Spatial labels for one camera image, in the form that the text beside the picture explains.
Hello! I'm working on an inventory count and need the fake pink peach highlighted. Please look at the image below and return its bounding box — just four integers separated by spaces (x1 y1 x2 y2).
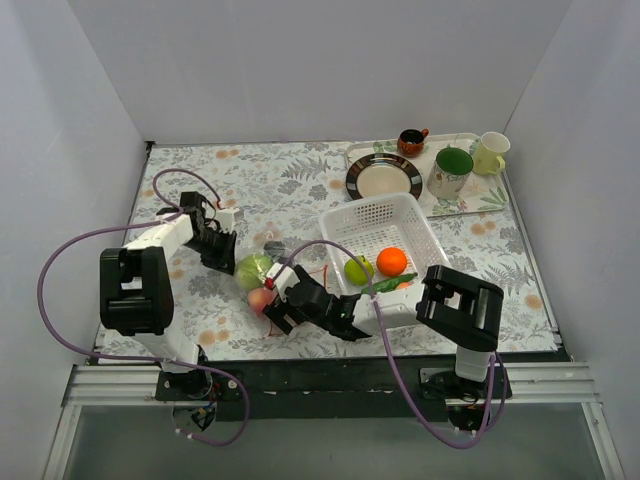
247 287 277 317

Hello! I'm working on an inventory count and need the fake green apple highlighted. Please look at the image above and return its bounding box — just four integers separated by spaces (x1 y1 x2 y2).
234 253 274 292

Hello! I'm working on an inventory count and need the fake green pear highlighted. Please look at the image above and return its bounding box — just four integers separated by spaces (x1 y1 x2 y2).
343 256 375 286

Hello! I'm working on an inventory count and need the fake dark eggplant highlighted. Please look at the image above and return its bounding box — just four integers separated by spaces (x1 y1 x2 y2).
263 241 286 261

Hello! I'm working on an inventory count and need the clear zip top bag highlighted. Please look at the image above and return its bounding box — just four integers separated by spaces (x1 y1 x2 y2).
233 224 303 336

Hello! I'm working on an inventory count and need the fake green chili pepper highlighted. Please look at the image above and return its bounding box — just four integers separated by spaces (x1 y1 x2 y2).
361 273 417 295

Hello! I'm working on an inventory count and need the white plastic perforated basket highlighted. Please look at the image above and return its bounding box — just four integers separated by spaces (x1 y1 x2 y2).
319 193 450 329

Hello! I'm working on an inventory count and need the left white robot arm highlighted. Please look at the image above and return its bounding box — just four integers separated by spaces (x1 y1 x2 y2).
99 191 239 400

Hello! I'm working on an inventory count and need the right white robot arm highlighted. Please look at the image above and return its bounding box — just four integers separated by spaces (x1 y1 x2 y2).
262 263 504 398

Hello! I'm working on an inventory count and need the floral table mat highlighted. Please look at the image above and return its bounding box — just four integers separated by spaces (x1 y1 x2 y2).
133 142 561 360

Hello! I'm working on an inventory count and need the dark rimmed plate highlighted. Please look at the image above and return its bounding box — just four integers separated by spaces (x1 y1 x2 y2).
345 153 424 200

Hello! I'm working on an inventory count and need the small brown cup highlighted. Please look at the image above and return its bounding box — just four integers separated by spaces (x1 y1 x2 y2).
396 129 430 158

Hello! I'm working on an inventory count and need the green inside floral mug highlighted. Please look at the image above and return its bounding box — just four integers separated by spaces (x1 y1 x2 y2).
426 147 473 200

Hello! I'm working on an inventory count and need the floral serving tray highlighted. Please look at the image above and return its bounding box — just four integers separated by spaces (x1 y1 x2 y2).
345 133 509 218

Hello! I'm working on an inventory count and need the pale yellow mug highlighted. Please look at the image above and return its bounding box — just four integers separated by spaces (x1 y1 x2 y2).
472 132 511 175

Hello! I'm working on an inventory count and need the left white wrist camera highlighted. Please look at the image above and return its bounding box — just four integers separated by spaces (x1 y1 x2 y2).
214 208 242 233

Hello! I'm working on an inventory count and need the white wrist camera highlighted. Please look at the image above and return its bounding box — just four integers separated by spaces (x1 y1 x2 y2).
214 208 242 233
264 262 299 301

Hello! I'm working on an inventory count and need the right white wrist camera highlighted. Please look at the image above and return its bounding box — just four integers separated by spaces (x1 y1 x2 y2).
264 262 299 301

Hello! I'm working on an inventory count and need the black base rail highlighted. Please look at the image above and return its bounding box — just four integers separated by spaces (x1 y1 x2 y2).
154 352 571 434

